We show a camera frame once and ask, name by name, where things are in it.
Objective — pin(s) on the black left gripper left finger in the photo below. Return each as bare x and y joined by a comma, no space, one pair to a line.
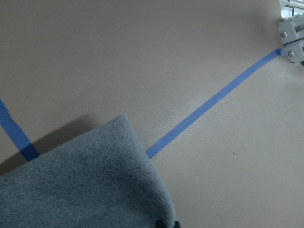
159,224

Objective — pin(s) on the pink and grey towel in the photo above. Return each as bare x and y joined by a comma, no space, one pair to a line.
101,179

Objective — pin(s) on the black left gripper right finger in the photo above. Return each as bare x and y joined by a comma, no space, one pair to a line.
176,224

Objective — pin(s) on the aluminium frame post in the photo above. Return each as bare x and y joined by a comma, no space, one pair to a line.
291,29

